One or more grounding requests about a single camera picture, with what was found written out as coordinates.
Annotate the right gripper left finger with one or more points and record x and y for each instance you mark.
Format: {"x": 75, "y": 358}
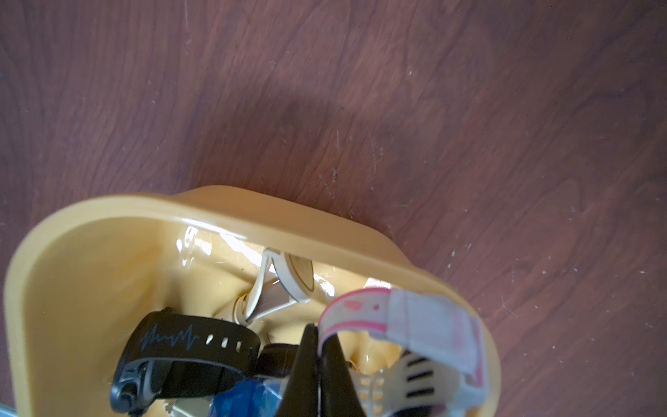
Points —
{"x": 301, "y": 397}

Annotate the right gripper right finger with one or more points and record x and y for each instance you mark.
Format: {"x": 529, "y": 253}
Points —
{"x": 338, "y": 394}

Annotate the blue transparent watch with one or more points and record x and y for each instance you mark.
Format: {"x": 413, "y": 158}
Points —
{"x": 251, "y": 398}

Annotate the pink white strap watch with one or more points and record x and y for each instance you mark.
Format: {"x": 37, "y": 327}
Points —
{"x": 442, "y": 369}

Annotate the white slim strap watch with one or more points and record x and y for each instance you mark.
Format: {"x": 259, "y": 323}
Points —
{"x": 283, "y": 280}

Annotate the black digital watch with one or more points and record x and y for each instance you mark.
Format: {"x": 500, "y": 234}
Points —
{"x": 174, "y": 356}

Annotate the yellow plastic storage tray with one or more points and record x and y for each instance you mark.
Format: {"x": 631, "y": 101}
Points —
{"x": 84, "y": 278}

